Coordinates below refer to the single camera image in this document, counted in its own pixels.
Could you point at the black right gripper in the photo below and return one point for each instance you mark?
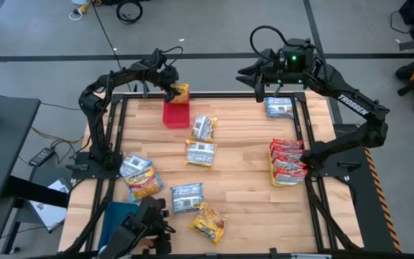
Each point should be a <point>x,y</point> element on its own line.
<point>289,68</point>

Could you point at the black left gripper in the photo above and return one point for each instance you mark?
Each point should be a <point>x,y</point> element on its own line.
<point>169,77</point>

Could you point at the yellow Maruchan ramen packet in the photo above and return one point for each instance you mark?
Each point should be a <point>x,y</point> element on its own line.
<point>182,94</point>
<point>209,223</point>
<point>200,153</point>
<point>203,127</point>

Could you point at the red plastic bin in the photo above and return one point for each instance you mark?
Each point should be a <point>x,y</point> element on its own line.
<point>176,117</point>

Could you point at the blue Maruchan ramen packet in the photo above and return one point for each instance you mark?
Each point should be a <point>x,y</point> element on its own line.
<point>144,185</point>
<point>133,163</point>
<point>279,107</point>
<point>187,198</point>

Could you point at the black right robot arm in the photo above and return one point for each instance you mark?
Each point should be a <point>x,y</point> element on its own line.
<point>354,104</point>

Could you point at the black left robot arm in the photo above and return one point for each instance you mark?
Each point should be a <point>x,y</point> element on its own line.
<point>95,118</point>

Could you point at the black mechanical device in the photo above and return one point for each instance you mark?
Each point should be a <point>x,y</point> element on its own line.
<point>146,223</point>

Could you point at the teal plastic bin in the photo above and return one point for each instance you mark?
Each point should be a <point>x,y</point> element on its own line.
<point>115,217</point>

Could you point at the black power adapter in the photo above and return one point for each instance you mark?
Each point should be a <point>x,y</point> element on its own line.
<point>41,157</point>

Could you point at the black desk beam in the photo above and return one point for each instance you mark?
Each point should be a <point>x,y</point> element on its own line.
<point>34,190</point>

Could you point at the white paper sheets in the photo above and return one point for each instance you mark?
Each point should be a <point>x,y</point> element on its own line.
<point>49,212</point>

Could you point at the black plate with hazard tape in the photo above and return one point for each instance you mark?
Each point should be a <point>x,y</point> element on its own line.
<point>368,201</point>

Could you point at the dark grey desk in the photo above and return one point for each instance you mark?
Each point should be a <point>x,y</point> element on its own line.
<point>5,151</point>

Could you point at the black aluminium rig frame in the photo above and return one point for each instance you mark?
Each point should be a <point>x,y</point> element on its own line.
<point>228,95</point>

